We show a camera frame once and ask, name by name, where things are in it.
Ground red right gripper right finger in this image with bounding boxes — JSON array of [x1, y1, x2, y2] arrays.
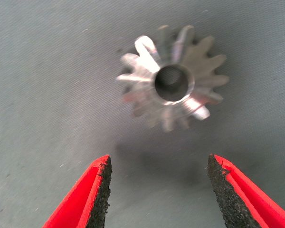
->
[[207, 153, 285, 228]]

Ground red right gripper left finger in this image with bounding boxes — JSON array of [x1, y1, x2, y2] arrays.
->
[[42, 154, 113, 228]]

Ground small steel bevel gear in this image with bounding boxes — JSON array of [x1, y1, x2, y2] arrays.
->
[[116, 25, 230, 133]]

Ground dark grey table cloth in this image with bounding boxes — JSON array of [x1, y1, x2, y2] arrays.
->
[[0, 0, 285, 228]]

